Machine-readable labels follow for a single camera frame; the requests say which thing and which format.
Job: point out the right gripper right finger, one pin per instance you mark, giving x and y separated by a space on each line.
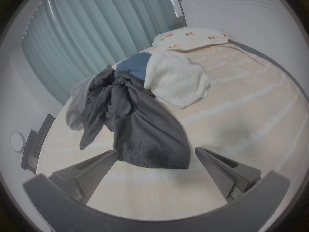
217 175

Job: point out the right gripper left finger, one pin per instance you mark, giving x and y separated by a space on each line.
96 175

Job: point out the black T-shirt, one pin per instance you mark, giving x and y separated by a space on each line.
144 129

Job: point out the bed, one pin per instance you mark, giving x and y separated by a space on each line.
241 105

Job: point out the black chest of drawers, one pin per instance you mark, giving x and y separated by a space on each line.
38 139

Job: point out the grey garment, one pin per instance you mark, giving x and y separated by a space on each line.
77 100

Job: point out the round white mirror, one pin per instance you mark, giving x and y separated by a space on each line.
17 141

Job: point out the white knit garment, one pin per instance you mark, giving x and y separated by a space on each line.
176 81

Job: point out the dark blue garment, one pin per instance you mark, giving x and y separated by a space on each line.
132 64

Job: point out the white printed pillow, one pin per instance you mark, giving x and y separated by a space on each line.
188 39

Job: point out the blue-green curtain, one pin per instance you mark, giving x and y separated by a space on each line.
91 32

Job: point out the grey bedside table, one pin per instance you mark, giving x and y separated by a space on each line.
178 23

